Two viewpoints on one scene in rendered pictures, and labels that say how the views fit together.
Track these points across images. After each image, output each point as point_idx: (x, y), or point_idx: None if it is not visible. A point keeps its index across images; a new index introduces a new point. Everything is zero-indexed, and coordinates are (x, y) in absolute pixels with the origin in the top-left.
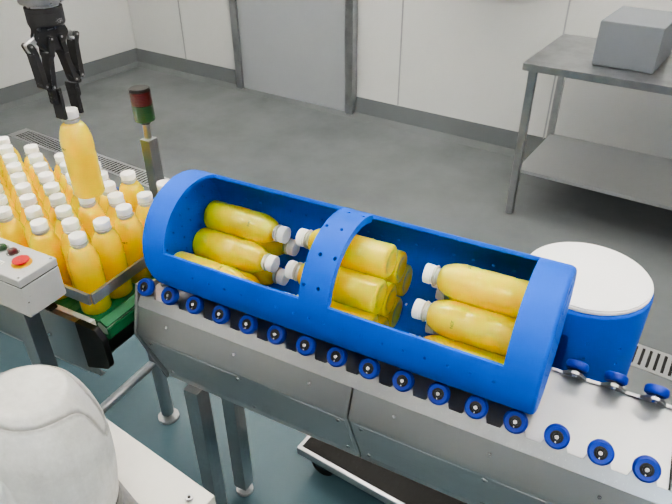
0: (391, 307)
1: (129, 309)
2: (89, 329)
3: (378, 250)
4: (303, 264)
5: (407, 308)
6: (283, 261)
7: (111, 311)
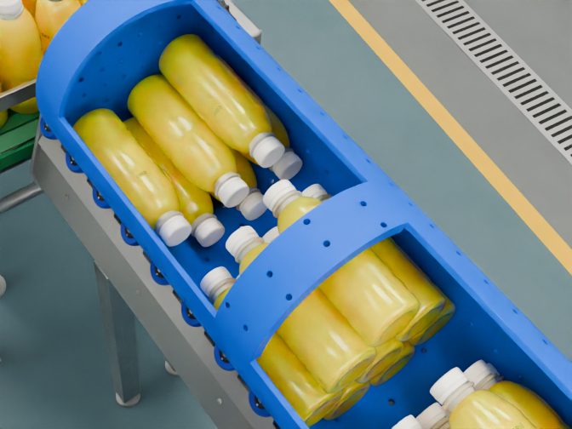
0: (381, 369)
1: (30, 139)
2: None
3: (377, 306)
4: (256, 250)
5: (421, 358)
6: (271, 171)
7: (1, 134)
